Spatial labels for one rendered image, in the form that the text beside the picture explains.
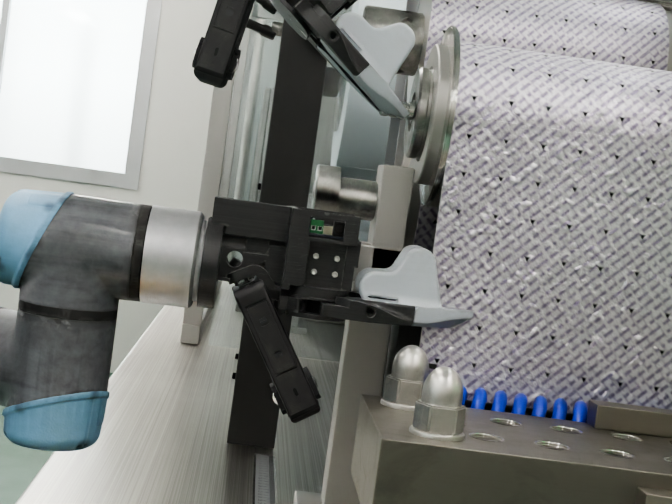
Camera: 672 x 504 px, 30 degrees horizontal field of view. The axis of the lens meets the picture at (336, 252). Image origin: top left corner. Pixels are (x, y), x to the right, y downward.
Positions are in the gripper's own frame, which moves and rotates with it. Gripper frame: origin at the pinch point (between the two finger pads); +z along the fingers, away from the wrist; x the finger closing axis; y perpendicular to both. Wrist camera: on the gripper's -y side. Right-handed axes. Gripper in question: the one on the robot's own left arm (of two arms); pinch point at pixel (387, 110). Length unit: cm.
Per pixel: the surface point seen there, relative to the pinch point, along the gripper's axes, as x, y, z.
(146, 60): 551, -14, -86
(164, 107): 552, -24, -62
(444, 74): -2.8, 4.9, 0.8
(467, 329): -4.2, -7.2, 16.7
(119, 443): 23.0, -39.2, 7.1
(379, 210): 3.1, -5.7, 5.8
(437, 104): -3.6, 2.8, 2.1
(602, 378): -4.2, -1.9, 26.8
